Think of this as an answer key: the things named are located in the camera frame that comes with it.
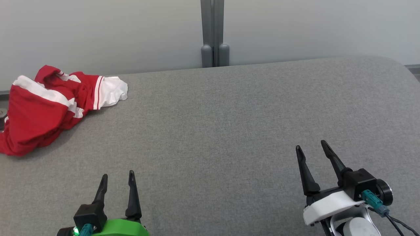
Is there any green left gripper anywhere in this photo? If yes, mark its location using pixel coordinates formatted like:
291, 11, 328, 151
92, 170, 150, 236

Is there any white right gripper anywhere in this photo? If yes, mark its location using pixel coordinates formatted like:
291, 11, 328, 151
296, 140, 369, 226

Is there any red shorts white stripe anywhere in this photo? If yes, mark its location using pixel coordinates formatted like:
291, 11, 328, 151
0, 75, 83, 156

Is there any right arm cable teal connector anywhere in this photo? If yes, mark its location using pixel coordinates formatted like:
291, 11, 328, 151
362, 189, 420, 236

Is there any grey metal partition post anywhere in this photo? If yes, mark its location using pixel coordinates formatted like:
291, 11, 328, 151
200, 0, 230, 68

